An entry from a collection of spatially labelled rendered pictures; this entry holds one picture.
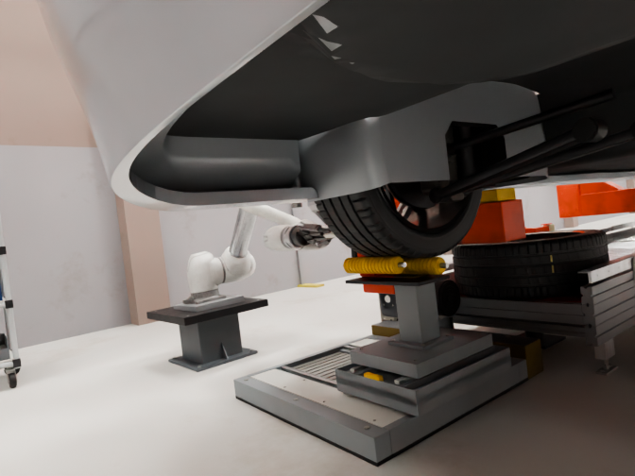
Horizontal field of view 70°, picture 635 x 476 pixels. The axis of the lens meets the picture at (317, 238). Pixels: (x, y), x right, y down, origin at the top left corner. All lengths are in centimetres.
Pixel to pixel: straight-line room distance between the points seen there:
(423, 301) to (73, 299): 335
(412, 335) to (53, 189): 345
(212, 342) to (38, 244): 216
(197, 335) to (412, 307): 133
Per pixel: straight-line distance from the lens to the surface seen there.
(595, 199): 382
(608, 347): 203
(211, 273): 261
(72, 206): 441
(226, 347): 263
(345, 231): 146
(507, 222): 193
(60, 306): 437
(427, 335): 161
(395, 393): 145
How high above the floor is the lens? 66
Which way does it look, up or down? 1 degrees down
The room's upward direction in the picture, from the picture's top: 7 degrees counter-clockwise
